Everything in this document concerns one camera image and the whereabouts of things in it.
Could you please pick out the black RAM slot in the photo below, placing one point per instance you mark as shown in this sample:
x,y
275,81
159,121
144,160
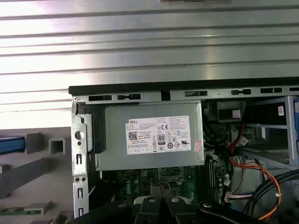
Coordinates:
x,y
208,177
214,177

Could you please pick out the grey power supply unit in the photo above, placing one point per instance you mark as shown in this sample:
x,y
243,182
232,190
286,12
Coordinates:
x,y
116,151

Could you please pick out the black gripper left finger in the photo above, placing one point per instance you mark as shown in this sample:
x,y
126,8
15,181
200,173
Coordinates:
x,y
144,212

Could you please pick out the grey parts rack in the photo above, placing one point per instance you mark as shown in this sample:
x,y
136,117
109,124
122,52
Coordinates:
x,y
35,170

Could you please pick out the green RAM stick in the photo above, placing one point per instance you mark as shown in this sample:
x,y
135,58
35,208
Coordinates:
x,y
11,212

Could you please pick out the metal drive cage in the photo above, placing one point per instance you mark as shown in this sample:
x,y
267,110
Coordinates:
x,y
289,112

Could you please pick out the black open PC case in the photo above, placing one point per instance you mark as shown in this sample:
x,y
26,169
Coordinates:
x,y
140,86

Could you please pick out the CPU socket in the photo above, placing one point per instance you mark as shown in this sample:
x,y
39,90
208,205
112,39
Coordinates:
x,y
172,173

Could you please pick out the green Dell motherboard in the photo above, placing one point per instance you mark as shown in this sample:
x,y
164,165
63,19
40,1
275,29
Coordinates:
x,y
140,184

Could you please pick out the blue drive latch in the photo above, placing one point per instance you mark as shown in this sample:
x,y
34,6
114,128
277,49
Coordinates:
x,y
296,116

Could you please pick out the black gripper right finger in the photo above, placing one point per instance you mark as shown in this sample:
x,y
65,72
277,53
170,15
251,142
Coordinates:
x,y
177,212

